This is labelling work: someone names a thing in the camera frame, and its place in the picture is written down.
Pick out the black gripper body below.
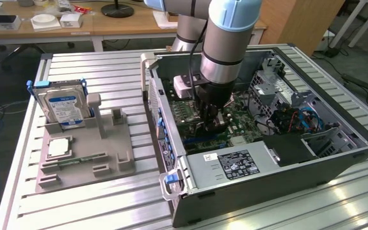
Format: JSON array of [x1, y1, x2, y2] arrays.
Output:
[[198, 80, 237, 114]]

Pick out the green graphics card black fan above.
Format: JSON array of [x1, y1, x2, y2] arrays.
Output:
[[183, 117, 231, 141]]

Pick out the blue expansion slot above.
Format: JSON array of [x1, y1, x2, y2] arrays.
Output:
[[183, 135, 210, 144]]

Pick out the green motherboard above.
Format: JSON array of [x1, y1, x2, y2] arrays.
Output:
[[167, 80, 267, 155]]

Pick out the silver chipset heatsink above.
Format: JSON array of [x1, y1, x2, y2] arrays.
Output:
[[230, 136, 250, 146]]

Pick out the perforated metal disk bay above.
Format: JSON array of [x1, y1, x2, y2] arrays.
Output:
[[251, 69, 303, 113]]

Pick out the grey power supply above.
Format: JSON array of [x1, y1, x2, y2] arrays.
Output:
[[181, 140, 283, 191]]

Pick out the black plastic shroud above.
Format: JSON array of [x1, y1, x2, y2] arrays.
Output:
[[263, 133, 321, 167]]

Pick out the open black PC case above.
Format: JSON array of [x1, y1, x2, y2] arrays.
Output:
[[141, 46, 368, 228]]

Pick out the white paper stack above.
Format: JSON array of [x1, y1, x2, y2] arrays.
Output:
[[153, 11, 179, 30]]

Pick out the slanted metal disk bay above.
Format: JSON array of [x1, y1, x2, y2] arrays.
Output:
[[301, 126, 358, 159]]

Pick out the wooden cabinet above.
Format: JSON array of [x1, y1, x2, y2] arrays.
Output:
[[259, 0, 347, 56]]

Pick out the white box red button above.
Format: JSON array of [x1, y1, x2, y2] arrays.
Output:
[[318, 31, 335, 52]]

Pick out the grey parts rack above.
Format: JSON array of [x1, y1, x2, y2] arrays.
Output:
[[35, 93, 138, 194]]

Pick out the green RAM stick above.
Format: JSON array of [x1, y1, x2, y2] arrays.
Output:
[[58, 154, 107, 166]]

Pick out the black lamp base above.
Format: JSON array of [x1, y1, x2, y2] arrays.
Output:
[[101, 0, 135, 19]]

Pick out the hard disk blue carrier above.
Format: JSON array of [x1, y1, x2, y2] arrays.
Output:
[[26, 78, 91, 131]]

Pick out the silver CPU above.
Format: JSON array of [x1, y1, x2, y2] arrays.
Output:
[[49, 138, 71, 156]]

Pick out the white labelled box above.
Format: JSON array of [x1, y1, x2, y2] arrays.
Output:
[[59, 13, 85, 28]]

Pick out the white square dish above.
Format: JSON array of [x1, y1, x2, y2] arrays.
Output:
[[31, 13, 63, 32]]

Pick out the white box black lid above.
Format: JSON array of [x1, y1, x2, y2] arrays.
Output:
[[0, 14, 22, 31]]

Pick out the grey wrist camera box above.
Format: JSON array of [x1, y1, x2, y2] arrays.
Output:
[[174, 75, 201, 99]]

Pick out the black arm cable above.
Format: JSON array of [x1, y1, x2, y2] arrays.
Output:
[[189, 20, 210, 96]]

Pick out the pale plastic case handle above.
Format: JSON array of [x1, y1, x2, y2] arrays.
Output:
[[159, 167, 185, 201], [141, 53, 158, 93]]

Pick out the light blue data wire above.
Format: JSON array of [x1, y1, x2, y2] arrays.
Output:
[[299, 106, 325, 133]]

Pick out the white table frame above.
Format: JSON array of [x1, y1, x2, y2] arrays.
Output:
[[330, 0, 368, 66]]

